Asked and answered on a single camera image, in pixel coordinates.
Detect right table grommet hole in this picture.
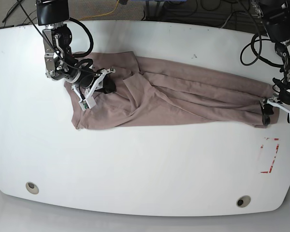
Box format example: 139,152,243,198
236,195,251,208

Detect left table grommet hole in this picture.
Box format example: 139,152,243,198
26,182,39,195

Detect yellow cable on floor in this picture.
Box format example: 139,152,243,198
77,0,119,22

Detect black floor cable left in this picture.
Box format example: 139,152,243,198
2,0,24,25

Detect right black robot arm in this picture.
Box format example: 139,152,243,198
36,0,116,109

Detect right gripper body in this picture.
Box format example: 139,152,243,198
72,68,116,101

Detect red tape rectangle marking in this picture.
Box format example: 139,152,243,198
258,137,280,174

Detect table grommet hole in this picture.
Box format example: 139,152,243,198
26,182,39,195
236,195,251,208

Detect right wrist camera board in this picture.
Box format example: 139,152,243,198
79,97,96,111

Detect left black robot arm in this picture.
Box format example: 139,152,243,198
252,0,290,126

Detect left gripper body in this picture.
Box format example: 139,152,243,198
260,97,290,114

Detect mauve t-shirt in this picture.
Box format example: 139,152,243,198
64,52,274,130

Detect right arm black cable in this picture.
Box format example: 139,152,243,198
69,17,94,60

